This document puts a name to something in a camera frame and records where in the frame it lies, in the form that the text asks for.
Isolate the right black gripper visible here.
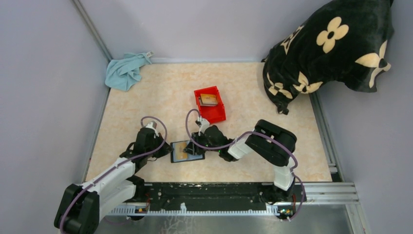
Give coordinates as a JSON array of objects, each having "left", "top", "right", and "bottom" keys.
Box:
[{"left": 183, "top": 131, "right": 221, "bottom": 156}]

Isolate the black leather card holder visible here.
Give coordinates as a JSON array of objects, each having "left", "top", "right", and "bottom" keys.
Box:
[{"left": 170, "top": 140, "right": 205, "bottom": 163}]

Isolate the red plastic bin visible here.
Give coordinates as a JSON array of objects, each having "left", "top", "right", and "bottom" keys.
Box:
[{"left": 194, "top": 86, "right": 226, "bottom": 124}]

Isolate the gold card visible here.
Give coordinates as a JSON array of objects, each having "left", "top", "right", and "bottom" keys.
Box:
[
  {"left": 200, "top": 94, "right": 219, "bottom": 106},
  {"left": 176, "top": 142, "right": 188, "bottom": 160}
]

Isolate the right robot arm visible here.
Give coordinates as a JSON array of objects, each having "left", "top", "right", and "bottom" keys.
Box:
[{"left": 183, "top": 117, "right": 297, "bottom": 201}]

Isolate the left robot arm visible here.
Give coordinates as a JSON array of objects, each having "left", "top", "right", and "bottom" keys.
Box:
[{"left": 54, "top": 127, "right": 173, "bottom": 234}]

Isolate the stack of credit cards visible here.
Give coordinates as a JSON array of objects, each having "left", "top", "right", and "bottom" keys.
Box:
[{"left": 198, "top": 97, "right": 218, "bottom": 107}]

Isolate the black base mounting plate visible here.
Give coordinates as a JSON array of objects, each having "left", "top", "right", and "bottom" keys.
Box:
[{"left": 115, "top": 182, "right": 307, "bottom": 212}]

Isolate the light blue cloth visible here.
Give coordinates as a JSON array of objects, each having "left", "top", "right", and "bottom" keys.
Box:
[{"left": 105, "top": 51, "right": 154, "bottom": 92}]

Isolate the black floral blanket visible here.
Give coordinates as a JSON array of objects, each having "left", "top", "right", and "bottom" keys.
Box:
[{"left": 263, "top": 0, "right": 394, "bottom": 105}]

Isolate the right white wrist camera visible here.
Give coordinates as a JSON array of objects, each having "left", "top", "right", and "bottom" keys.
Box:
[{"left": 195, "top": 116, "right": 210, "bottom": 136}]

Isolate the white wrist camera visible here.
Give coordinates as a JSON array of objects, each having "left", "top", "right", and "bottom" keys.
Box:
[
  {"left": 195, "top": 116, "right": 210, "bottom": 136},
  {"left": 145, "top": 121, "right": 159, "bottom": 138}
]

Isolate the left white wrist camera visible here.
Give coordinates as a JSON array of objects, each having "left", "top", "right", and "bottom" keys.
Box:
[{"left": 145, "top": 121, "right": 159, "bottom": 138}]

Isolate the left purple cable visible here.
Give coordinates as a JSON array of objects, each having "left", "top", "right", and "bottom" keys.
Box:
[{"left": 59, "top": 116, "right": 169, "bottom": 234}]

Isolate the aluminium front rail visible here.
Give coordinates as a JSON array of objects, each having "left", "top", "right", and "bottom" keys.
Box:
[{"left": 67, "top": 182, "right": 360, "bottom": 216}]

